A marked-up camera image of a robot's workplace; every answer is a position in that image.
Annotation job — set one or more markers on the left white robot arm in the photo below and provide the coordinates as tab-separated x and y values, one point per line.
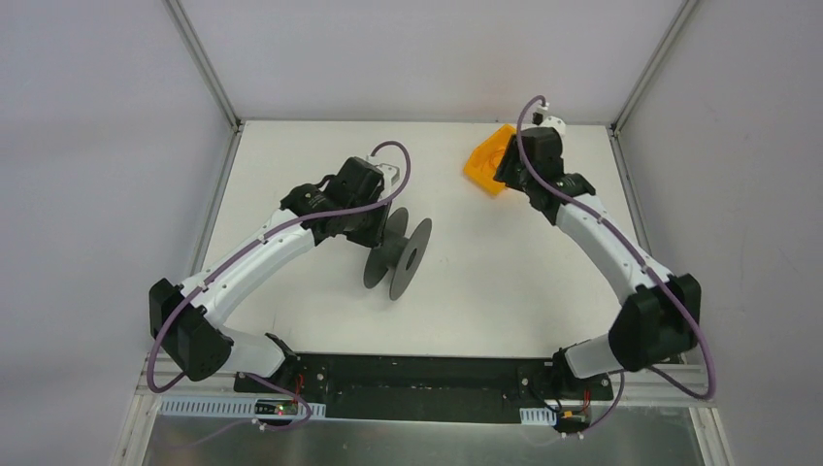
189	319

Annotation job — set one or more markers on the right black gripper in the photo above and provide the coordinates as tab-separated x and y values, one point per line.
510	169

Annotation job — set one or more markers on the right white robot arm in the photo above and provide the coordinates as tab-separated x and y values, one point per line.
658	309

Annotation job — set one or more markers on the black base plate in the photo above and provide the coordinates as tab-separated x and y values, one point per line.
428	388

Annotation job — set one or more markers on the left white cable duct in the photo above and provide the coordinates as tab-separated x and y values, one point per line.
238	407

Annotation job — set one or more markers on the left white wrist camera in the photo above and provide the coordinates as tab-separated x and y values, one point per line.
391	173

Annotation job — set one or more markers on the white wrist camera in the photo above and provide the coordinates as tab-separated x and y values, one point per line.
391	173
541	117

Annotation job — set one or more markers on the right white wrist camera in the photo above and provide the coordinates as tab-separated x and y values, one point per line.
541	117

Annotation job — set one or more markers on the black cable spool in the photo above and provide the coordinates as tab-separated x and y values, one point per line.
399	256

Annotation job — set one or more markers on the white cable duct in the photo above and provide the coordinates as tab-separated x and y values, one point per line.
537	416
238	407

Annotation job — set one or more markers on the right white cable duct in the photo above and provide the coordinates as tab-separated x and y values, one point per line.
537	416

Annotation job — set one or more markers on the orange plastic bin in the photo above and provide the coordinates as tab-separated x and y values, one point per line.
483	162

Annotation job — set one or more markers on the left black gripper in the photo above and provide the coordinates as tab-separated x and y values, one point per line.
359	230

